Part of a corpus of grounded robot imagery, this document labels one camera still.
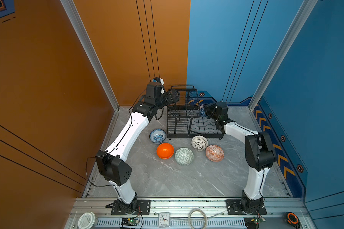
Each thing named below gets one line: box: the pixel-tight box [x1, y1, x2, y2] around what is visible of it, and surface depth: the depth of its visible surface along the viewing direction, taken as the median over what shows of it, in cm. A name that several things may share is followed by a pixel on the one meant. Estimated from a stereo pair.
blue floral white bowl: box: [149, 128, 167, 144], surface depth 101 cm
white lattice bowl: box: [191, 135, 209, 151], surface depth 98 cm
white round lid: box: [77, 211, 97, 229], surface depth 66 cm
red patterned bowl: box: [205, 144, 226, 163], surface depth 93 cm
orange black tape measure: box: [282, 211, 301, 229], surface depth 69 cm
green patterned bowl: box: [174, 147, 194, 167], surface depth 91 cm
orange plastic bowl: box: [156, 142, 175, 160], surface depth 92 cm
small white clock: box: [157, 211, 171, 228], surface depth 70 cm
